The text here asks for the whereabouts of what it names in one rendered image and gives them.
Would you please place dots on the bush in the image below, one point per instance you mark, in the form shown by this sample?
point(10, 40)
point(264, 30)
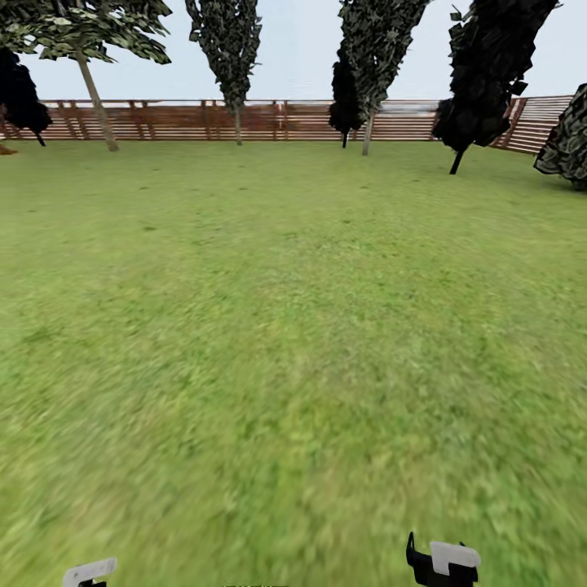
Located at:
point(565, 150)

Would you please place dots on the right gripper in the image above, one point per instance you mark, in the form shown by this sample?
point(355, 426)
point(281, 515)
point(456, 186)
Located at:
point(460, 576)

